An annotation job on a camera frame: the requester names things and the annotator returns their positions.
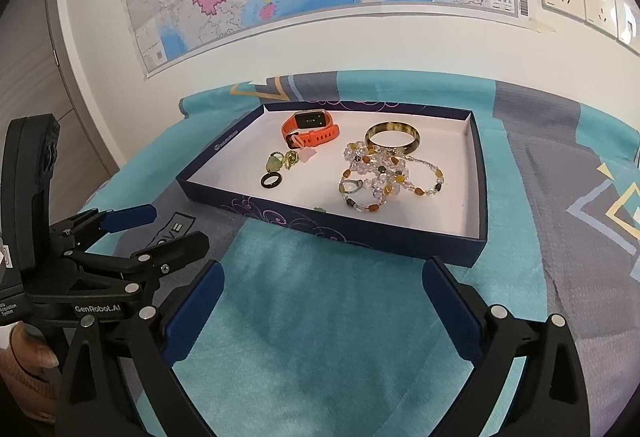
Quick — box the orange left sleeve forearm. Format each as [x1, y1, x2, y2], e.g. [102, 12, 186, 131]
[1, 351, 58, 424]

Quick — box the left hand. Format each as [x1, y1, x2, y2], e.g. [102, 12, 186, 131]
[10, 322, 58, 374]

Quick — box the tortoiseshell bangle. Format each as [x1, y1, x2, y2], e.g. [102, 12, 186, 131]
[364, 121, 421, 156]

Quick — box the navy white jewelry tray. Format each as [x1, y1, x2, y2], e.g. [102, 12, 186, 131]
[178, 101, 488, 267]

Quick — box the orange smart watch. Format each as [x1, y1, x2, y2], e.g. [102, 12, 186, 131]
[281, 110, 340, 149]

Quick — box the wooden wardrobe door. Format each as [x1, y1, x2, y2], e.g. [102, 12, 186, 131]
[1, 0, 118, 221]

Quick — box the pink flower charm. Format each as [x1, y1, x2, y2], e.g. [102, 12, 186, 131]
[298, 147, 317, 163]

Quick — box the white wall socket panel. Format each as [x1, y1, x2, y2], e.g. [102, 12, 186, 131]
[541, 0, 639, 55]

